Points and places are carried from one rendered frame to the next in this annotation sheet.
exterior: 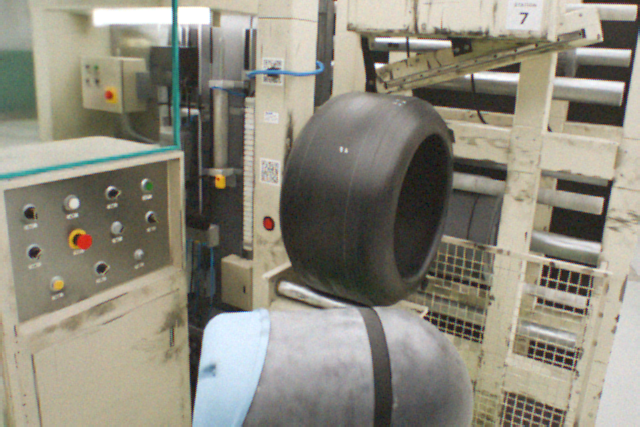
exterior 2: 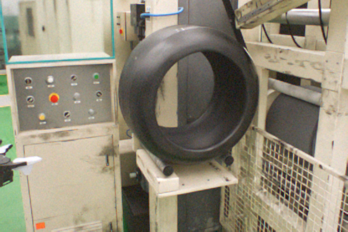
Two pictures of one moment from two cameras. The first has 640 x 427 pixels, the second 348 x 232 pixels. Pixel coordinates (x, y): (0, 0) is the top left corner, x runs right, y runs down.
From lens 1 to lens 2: 1.03 m
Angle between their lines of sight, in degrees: 38
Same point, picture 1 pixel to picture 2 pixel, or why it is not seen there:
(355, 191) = (130, 82)
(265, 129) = not seen: hidden behind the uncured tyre
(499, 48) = not seen: outside the picture
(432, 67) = (258, 7)
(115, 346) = (69, 155)
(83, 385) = (50, 168)
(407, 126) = (172, 44)
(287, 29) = not seen: outside the picture
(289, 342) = not seen: outside the picture
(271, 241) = not seen: hidden behind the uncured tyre
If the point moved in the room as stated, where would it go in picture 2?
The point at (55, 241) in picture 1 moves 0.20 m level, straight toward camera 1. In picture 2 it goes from (41, 96) to (19, 106)
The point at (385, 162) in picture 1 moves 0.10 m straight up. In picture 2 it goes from (147, 66) to (146, 38)
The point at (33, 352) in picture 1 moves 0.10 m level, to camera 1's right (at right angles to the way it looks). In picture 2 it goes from (24, 145) to (34, 149)
